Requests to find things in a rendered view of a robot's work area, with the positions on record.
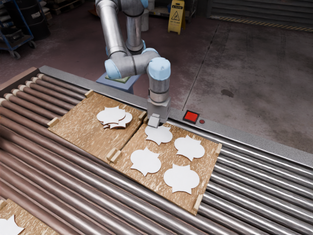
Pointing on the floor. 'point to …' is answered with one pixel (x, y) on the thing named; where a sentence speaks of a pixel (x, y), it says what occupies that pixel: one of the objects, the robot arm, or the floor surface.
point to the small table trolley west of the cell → (18, 40)
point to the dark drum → (32, 16)
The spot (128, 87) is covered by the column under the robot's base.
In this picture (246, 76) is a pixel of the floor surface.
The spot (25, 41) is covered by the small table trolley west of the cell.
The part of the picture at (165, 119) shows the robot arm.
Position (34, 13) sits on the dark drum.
